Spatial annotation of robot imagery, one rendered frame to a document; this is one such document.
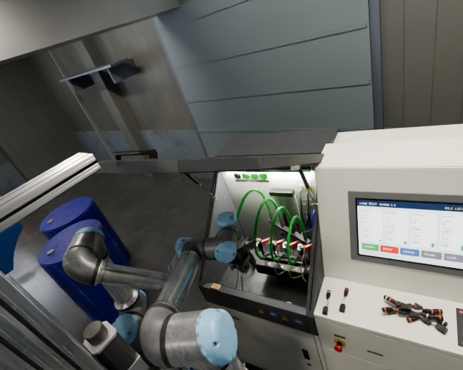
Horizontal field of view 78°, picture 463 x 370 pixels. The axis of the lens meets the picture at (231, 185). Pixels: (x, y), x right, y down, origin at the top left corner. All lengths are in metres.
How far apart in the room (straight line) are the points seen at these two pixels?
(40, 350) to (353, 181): 1.16
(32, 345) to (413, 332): 1.28
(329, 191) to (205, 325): 0.86
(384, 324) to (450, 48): 2.04
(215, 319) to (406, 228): 0.92
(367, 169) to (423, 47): 1.66
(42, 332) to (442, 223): 1.32
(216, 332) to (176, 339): 0.09
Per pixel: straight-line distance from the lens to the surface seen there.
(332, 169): 1.30
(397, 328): 1.46
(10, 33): 2.82
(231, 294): 1.69
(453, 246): 1.41
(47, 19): 2.94
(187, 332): 0.72
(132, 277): 1.19
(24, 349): 0.84
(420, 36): 2.78
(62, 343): 0.88
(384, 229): 1.38
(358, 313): 1.48
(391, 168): 1.27
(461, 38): 2.77
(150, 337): 0.76
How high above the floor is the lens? 2.23
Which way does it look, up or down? 30 degrees down
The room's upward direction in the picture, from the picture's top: 20 degrees counter-clockwise
